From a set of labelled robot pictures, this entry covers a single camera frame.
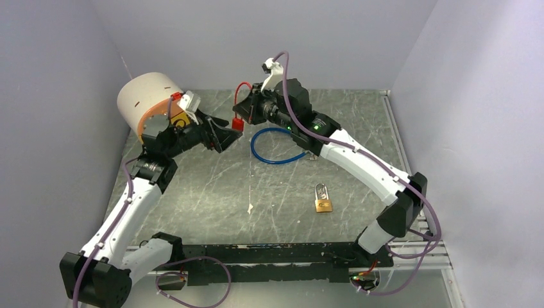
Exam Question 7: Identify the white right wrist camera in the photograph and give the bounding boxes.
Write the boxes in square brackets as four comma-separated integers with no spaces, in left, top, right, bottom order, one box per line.
[260,58,284,92]

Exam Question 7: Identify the red cable padlock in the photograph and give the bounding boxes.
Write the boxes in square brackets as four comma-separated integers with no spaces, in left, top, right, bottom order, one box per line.
[232,81,252,132]

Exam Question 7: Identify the white cylinder with coloured lid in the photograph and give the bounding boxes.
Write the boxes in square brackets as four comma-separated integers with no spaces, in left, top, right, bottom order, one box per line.
[117,72,191,141]

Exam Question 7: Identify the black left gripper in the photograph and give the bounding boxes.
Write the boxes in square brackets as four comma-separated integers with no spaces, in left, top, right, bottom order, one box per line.
[164,108,242,158]

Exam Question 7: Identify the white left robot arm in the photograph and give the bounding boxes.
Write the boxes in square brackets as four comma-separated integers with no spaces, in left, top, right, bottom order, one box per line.
[60,112,242,307]

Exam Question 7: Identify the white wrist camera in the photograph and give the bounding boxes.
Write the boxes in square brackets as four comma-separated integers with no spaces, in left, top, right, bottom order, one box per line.
[167,90,201,124]
[260,58,284,92]

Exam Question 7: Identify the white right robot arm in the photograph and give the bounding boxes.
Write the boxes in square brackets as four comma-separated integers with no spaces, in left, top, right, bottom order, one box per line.
[233,78,427,266]

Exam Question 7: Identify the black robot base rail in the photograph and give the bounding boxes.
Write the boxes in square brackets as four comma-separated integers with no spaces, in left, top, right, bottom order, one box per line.
[156,242,393,286]

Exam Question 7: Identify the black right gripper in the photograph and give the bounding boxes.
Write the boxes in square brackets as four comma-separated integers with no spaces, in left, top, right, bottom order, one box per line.
[234,83,296,132]

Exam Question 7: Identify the blue cable lock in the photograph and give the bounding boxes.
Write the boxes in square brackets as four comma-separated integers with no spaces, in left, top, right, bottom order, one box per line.
[250,127,317,166]

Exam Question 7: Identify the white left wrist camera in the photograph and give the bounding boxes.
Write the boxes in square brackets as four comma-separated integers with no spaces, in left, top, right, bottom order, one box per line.
[167,90,201,124]

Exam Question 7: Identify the brass padlock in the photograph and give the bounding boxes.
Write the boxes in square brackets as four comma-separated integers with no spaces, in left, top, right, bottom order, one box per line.
[314,183,333,214]

